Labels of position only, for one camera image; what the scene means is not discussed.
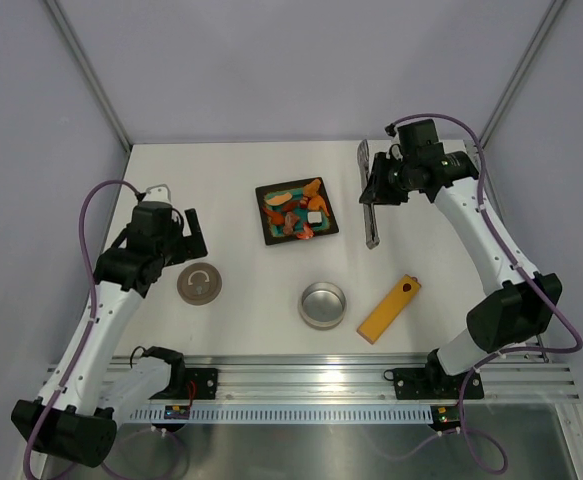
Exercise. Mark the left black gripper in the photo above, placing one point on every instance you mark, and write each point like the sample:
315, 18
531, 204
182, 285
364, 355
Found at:
191, 246

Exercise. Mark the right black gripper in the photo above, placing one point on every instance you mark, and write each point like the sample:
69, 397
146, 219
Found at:
377, 191

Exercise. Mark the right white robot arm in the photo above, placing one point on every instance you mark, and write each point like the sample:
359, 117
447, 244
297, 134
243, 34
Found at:
519, 301

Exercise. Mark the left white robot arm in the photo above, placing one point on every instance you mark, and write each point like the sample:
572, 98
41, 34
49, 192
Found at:
72, 418

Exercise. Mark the round metal lunch tin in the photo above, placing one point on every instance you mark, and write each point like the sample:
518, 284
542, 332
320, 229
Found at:
322, 305

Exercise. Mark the round grey tin lid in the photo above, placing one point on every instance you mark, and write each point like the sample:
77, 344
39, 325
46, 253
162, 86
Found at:
199, 284

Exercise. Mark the fried chicken piece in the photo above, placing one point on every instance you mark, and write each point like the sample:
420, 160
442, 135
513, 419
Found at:
312, 189

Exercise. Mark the white tofu cube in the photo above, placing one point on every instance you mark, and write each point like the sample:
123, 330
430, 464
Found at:
314, 217

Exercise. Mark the black square plate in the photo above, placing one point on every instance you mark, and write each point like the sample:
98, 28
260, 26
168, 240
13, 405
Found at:
294, 216

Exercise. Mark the orange toy shrimp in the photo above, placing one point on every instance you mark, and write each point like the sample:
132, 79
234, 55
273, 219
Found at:
306, 232

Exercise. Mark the orange flat food slice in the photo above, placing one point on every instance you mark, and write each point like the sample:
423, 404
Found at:
280, 199

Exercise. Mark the red crab claw food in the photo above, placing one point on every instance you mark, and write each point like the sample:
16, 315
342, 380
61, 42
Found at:
275, 218

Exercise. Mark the yellow wooden block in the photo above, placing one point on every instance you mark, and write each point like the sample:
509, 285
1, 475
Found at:
389, 308

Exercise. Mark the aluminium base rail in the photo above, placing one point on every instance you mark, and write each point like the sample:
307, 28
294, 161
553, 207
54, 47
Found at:
359, 379

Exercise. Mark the slotted white cable duct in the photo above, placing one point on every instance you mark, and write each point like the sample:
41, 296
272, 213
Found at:
284, 414

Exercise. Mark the left aluminium frame post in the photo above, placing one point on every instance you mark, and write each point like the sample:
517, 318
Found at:
68, 35

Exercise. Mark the aluminium frame post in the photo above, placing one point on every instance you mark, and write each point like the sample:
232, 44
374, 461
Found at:
533, 49
68, 35

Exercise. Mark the right aluminium frame post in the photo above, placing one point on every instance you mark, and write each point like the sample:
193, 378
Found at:
533, 49

